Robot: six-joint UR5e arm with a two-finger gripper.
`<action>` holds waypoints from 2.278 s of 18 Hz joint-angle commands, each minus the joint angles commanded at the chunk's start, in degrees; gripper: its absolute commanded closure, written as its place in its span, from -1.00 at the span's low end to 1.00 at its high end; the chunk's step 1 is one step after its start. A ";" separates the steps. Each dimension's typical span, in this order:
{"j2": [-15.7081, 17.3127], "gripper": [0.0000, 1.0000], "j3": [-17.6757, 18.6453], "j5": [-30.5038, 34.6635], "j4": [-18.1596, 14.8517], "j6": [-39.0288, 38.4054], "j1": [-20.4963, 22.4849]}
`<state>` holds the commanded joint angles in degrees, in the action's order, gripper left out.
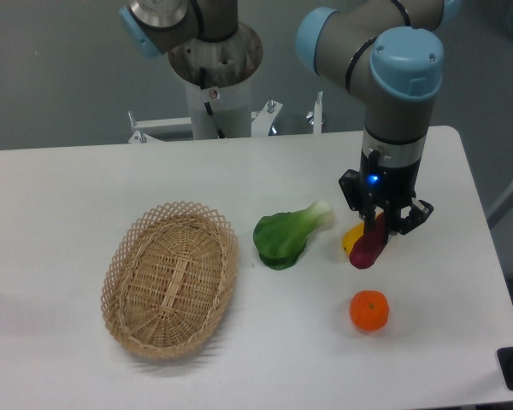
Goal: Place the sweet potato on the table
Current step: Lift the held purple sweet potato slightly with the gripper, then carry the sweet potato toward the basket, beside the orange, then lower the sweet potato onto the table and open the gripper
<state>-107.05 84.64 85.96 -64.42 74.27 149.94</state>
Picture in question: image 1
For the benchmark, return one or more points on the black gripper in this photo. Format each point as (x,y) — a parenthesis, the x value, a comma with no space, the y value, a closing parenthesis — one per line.
(391,189)

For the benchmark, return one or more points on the purple red sweet potato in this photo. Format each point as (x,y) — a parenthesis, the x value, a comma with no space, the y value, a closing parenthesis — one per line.
(370,245)

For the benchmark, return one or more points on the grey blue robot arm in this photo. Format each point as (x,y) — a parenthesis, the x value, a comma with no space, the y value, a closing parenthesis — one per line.
(384,53)

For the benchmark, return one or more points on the yellow pepper toy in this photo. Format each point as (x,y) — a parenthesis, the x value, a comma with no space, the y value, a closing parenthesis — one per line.
(351,237)

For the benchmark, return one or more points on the orange tangerine toy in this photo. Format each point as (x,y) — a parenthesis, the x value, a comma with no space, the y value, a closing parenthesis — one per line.
(369,310)

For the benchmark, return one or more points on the green bok choy toy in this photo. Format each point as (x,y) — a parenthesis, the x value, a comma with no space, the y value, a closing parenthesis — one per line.
(281,238)

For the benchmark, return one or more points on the oval wicker basket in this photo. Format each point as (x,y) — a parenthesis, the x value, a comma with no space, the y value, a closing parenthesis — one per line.
(170,281)

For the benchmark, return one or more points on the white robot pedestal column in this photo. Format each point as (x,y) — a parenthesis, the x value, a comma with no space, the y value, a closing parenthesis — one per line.
(220,112)

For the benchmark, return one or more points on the white metal base frame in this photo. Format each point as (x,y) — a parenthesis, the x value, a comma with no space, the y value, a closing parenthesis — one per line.
(146,131)

